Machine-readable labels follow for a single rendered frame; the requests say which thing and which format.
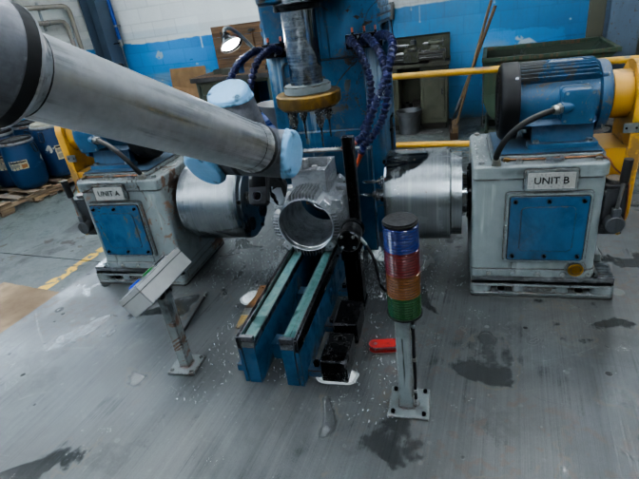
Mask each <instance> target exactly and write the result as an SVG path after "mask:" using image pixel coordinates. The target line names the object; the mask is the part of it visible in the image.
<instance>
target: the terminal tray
mask: <svg viewBox="0 0 639 479"><path fill-rule="evenodd" d="M328 157H331V158H328ZM328 157H307V158H306V159H304V158H302V162H301V167H300V171H299V173H298V174H297V175H296V176H295V177H294V178H291V181H292V186H293V189H294V188H295V187H296V186H299V184H300V185H302V184H303V185H304V184H305V183H306V185H307V184H308V183H309V184H311V183H312V184H313V185H314V183H315V184H316V186H317V185H318V184H319V186H321V185H322V190H323V191H325V192H327V193H330V191H331V189H332V188H333V186H334V184H335V182H336V181H337V169H336V163H335V156H328ZM320 168H322V169H320Z"/></svg>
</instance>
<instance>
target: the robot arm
mask: <svg viewBox="0 0 639 479"><path fill-rule="evenodd" d="M22 119H27V120H31V121H35V122H38V123H43V124H47V125H54V126H59V127H62V128H66V129H71V130H75V131H79V132H83V133H87V134H91V135H95V136H99V137H104V138H108V139H111V140H115V141H120V142H124V143H128V144H136V145H139V146H143V147H148V148H152V149H156V150H160V151H164V152H168V153H172V154H176V155H181V156H184V164H185V165H186V167H187V168H188V169H189V171H190V172H191V173H192V174H193V175H195V176H196V177H197V178H199V179H201V180H202V181H204V182H208V183H212V184H220V183H222V182H224V181H225V179H226V175H235V176H248V185H249V203H250V204H252V205H255V206H262V205H268V204H269V203H270V202H272V203H274V204H276V205H277V206H280V205H281V206H283V204H284V202H285V198H286V191H287V181H286V179H291V178H294V177H295V176H296V175H297V174H298V173H299V171H300V167H301V162H302V142H301V138H300V135H299V133H298V132H297V131H296V130H294V129H289V128H285V129H276V128H273V127H270V126H268V125H266V123H265V121H264V119H263V116H262V115H261V112H260V109H259V107H258V105H257V103H256V100H255V98H254V93H253V92H252V91H251V89H250V87H249V85H248V84H247V83H246V82H245V81H242V80H239V79H235V80H234V79H230V80H225V81H222V82H220V83H218V84H216V85H215V86H213V87H212V88H211V89H210V90H209V92H208V94H207V102H206V101H204V100H201V99H199V98H197V97H194V96H192V95H190V94H187V93H185V92H182V91H180V90H179V89H176V88H174V87H172V86H168V85H165V84H163V83H161V82H158V81H156V80H154V79H151V78H149V77H146V76H144V75H143V74H140V73H138V72H136V71H133V70H131V69H128V68H126V67H122V66H120V65H117V64H115V63H113V62H110V61H109V60H107V59H104V58H102V57H99V56H97V55H95V54H92V53H90V52H88V51H85V50H83V49H80V48H77V47H75V46H73V45H71V44H68V43H66V42H63V41H61V40H59V39H56V38H54V37H52V36H49V35H47V34H45V33H43V32H42V31H41V29H40V26H39V24H38V22H37V20H36V19H35V17H34V16H33V15H32V13H31V12H30V11H29V10H27V9H26V8H25V7H23V6H21V5H19V4H17V3H14V2H12V1H10V0H0V129H3V128H8V127H11V126H13V125H16V124H17V123H19V122H20V121H21V120H22ZM273 193H274V194H273ZM275 195H276V196H277V197H275Z"/></svg>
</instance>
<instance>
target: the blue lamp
mask: <svg viewBox="0 0 639 479"><path fill-rule="evenodd" d="M418 230H419V228H418V224H417V225H416V226H415V227H413V228H411V229H407V230H401V231H396V230H390V229H387V228H386V227H384V226H383V225H382V235H383V249H384V250H385V251H386V252H387V253H389V254H392V255H397V256H404V255H409V254H412V253H414V252H415V251H416V250H418V248H419V231H418Z"/></svg>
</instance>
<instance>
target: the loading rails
mask: <svg viewBox="0 0 639 479"><path fill-rule="evenodd" d="M344 279H345V268H344V261H343V260H341V249H340V248H339V247H338V245H337V244H336V246H335V247H334V250H333V251H324V252H323V253H320V255H319V253H318V254H317V255H316V253H315V255H314V256H313V253H312V255H311V256H310V254H308V256H307V254H306V253H305V255H304V254H303V252H302V254H300V251H299V253H298V252H297V251H295V250H294V246H293V247H292V248H291V249H290V250H288V251H287V253H286V254H285V256H284V258H283V259H282V261H281V263H280V265H279V266H278V268H277V270H276V271H275V273H274V275H273V276H272V277H271V278H270V280H269V282H268V283H267V285H266V287H265V288H264V290H263V292H262V293H261V295H260V297H259V299H258V300H257V302H256V304H255V305H254V307H253V308H252V310H251V312H250V313H249V315H248V317H247V318H246V320H245V321H244V323H243V325H242V326H241V328H240V329H239V331H238V333H237V334H236V336H235V340H236V343H237V347H238V351H239V354H240V360H239V362H238V364H237V366H238V370H239V371H244V375H245V379H246V381H250V380H251V381H252V382H263V380H264V379H265V377H266V375H267V372H268V370H269V368H270V366H271V364H272V362H273V360H274V358H281V359H282V360H283V365H284V369H285V374H286V378H287V383H288V385H294V386H300V385H302V386H304V387H305V386H306V383H307V380H308V377H309V376H313V377H322V376H321V370H320V360H319V359H316V356H317V354H318V351H319V348H320V344H321V342H322V339H323V336H324V334H325V332H334V331H333V321H334V317H333V316H331V315H332V313H333V310H334V307H335V304H336V302H337V299H338V296H340V297H348V292H347V284H346V283H345V282H344Z"/></svg>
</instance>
